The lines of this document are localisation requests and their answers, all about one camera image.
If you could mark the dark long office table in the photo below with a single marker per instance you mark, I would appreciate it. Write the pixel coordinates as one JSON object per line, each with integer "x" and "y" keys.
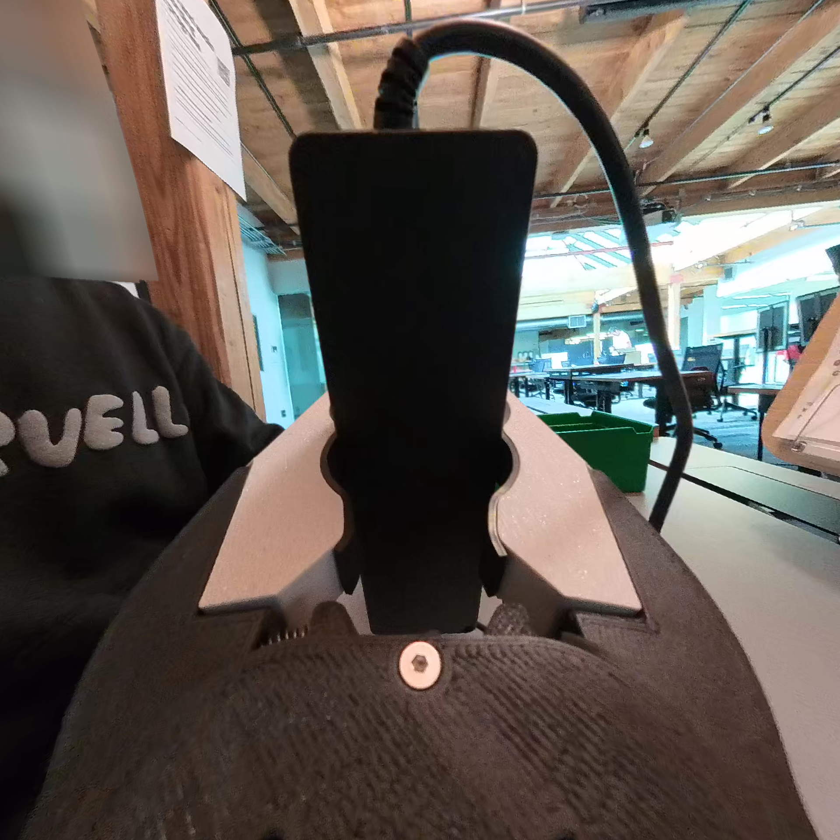
{"x": 630, "y": 377}

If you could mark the black office chair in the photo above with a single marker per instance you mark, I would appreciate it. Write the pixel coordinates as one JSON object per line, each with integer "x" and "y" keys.
{"x": 702, "y": 367}

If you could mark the instruction sheet board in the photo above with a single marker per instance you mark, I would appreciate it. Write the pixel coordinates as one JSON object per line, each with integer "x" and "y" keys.
{"x": 814, "y": 407}

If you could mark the black rectangular usb adapter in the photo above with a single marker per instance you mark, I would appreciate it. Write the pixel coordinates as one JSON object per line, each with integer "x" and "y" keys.
{"x": 420, "y": 361}

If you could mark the green plastic bin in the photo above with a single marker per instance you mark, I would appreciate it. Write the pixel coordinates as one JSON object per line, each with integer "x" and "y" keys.
{"x": 604, "y": 453}

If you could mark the white paper notice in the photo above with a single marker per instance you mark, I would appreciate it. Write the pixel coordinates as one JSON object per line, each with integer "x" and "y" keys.
{"x": 200, "y": 85}

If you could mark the white track spotlight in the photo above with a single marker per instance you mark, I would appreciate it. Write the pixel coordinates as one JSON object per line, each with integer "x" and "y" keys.
{"x": 646, "y": 139}
{"x": 764, "y": 124}

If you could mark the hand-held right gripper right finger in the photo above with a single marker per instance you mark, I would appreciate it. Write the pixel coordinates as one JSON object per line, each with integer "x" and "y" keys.
{"x": 564, "y": 531}

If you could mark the black monitor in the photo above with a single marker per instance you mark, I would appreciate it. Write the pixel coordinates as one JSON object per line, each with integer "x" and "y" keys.
{"x": 773, "y": 328}
{"x": 817, "y": 312}

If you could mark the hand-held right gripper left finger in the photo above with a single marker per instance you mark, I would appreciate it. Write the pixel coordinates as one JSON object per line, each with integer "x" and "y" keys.
{"x": 269, "y": 518}

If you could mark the person in black sweatshirt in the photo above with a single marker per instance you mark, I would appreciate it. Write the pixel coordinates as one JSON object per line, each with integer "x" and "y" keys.
{"x": 98, "y": 525}

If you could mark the wooden support post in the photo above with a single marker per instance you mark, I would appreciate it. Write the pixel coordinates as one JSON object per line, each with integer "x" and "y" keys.
{"x": 190, "y": 275}

